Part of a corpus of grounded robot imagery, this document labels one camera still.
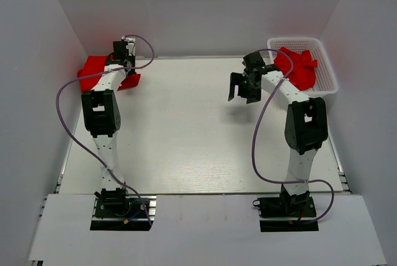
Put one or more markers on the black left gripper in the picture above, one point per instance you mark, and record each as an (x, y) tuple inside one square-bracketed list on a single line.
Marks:
[(133, 71)]

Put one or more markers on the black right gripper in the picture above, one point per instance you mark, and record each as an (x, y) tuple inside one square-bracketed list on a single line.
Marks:
[(237, 79)]

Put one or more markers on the red t shirt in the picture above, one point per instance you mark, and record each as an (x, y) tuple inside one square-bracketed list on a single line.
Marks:
[(93, 65), (129, 82)]

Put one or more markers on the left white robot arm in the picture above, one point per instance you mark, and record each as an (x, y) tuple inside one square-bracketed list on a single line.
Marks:
[(100, 110)]

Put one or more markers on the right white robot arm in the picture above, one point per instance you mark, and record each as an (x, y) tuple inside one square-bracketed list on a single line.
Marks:
[(306, 127)]

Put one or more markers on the crumpled red shirt in basket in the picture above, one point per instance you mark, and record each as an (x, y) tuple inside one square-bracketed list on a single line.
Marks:
[(303, 75)]

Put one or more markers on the white plastic mesh basket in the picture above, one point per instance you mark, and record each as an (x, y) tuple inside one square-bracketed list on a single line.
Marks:
[(326, 82)]

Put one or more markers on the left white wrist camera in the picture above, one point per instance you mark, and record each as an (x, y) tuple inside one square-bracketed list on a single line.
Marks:
[(130, 44)]

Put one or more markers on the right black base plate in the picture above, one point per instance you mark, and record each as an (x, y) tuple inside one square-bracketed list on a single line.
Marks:
[(273, 218)]

